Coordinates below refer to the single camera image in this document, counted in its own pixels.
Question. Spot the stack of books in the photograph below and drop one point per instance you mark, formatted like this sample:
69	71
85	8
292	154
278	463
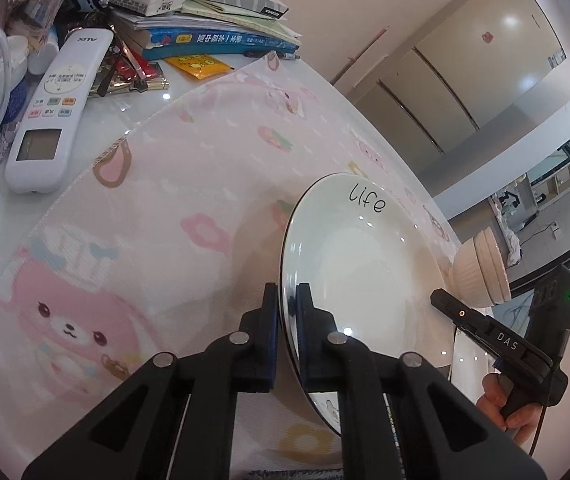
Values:
158	29

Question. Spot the orange snack packet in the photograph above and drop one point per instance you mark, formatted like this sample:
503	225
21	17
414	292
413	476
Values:
199	66

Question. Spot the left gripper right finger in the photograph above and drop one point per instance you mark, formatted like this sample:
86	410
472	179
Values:
399	417

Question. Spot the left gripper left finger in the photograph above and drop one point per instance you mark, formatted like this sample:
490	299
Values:
174	417

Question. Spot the pink strawberry bowl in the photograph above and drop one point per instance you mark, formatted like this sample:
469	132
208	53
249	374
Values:
478	275

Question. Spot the red broom with dustpan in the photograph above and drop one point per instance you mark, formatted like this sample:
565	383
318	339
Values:
354	59

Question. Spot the beige three-door refrigerator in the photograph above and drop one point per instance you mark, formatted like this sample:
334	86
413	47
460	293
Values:
472	60

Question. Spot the white plate life lettering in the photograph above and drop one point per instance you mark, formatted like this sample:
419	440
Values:
372	263

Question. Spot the bathroom vanity cabinet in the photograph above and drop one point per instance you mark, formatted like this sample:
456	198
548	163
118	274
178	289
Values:
511	240

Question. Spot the person's right hand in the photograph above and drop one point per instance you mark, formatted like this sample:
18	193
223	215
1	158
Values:
523	421

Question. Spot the white air conditioner remote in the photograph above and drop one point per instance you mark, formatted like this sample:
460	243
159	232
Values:
42	147

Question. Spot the pink cartoon table mat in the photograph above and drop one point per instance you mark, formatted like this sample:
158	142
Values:
169	237

